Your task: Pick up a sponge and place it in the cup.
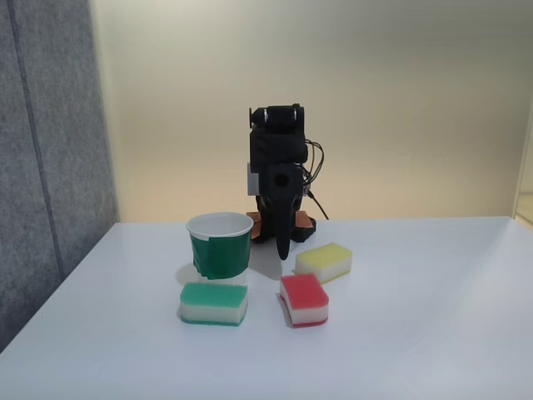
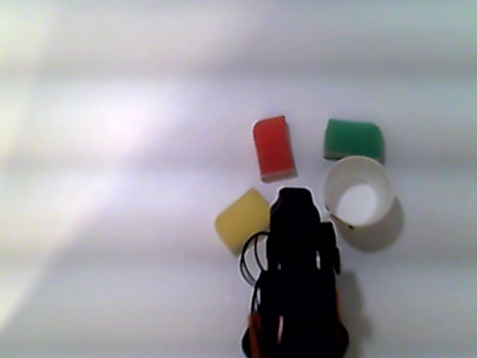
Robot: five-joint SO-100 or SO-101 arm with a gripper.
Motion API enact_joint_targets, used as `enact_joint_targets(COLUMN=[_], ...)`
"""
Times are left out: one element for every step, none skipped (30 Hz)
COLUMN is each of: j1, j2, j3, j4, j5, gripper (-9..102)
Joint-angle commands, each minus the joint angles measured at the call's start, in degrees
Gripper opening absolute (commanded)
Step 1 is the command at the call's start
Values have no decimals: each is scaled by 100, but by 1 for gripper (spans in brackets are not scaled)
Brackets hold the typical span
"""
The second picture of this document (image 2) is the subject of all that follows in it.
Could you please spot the red and white sponge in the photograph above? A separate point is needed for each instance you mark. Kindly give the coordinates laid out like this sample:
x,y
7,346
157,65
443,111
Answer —
x,y
275,149

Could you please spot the yellow and white sponge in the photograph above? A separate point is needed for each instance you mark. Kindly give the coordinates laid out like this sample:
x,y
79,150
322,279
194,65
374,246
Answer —
x,y
242,220

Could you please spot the white cup with green tape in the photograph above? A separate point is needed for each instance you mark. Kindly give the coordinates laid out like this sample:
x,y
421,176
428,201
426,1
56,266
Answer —
x,y
357,209

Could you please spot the green and white sponge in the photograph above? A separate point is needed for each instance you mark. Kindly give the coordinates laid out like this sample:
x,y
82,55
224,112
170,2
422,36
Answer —
x,y
352,139

